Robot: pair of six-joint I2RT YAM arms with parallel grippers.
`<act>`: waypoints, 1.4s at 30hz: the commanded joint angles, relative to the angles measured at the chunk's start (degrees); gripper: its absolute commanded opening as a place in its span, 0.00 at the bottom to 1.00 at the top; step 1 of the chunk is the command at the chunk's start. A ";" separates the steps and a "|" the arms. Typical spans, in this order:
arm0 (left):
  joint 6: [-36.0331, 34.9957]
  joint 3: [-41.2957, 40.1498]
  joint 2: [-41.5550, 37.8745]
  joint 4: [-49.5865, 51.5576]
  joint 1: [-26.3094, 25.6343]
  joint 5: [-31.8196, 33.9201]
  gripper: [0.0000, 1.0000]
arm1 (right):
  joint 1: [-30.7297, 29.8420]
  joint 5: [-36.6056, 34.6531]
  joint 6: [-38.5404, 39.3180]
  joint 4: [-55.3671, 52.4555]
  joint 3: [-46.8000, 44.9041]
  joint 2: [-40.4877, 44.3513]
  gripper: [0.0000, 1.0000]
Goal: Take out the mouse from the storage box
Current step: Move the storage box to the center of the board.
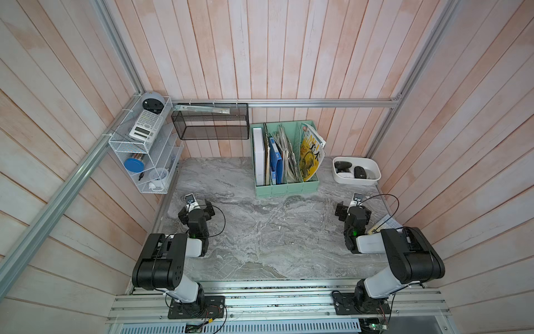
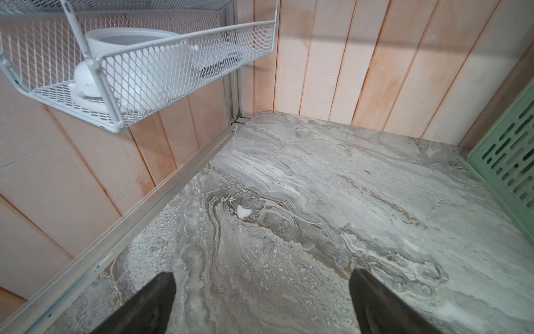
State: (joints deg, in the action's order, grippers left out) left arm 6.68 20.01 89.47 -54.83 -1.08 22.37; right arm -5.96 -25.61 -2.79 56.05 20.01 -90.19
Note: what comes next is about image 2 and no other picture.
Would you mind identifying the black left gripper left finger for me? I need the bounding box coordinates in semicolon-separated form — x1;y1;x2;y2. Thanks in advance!
93;272;177;333

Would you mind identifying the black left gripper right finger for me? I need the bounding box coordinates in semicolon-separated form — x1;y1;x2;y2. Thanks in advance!
349;269;442;334

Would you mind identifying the green plastic file organizer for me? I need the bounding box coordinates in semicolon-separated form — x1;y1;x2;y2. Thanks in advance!
460;82;533;243

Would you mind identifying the white wire wall shelf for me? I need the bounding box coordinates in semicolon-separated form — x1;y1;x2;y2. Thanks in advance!
1;1;280;133

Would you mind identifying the white ceramic cup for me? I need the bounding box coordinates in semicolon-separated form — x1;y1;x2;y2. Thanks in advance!
68;27;198;114

